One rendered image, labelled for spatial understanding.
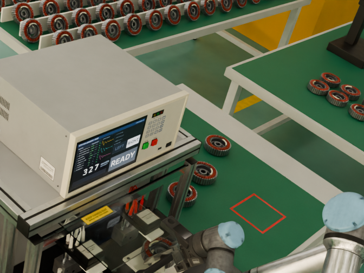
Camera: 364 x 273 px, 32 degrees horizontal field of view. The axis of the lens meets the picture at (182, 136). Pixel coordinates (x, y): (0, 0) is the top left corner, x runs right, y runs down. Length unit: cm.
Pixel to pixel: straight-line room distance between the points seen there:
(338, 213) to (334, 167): 269
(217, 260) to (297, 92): 172
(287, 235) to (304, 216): 15
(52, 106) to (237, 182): 108
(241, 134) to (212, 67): 213
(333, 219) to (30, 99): 82
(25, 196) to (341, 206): 80
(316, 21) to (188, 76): 116
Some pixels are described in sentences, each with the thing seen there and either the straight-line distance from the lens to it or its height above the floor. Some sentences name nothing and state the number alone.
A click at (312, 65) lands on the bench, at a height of 75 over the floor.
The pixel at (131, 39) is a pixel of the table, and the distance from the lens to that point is 336.
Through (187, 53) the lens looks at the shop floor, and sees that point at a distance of 503.
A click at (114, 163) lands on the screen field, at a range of 178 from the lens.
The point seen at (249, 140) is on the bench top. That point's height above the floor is 75.
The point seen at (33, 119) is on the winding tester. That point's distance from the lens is 171.
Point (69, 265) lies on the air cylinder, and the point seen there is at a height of 82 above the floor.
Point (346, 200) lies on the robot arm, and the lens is 163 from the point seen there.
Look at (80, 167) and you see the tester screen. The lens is 168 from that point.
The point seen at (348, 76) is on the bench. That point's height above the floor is 75.
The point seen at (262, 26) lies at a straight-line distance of 550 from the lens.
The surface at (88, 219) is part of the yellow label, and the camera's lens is 174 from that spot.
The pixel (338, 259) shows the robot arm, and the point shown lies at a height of 126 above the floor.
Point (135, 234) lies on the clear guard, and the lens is 173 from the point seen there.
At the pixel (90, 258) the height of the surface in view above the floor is 92.
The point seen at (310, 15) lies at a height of 44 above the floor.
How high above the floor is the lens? 225
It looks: 34 degrees down
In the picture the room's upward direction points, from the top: 16 degrees clockwise
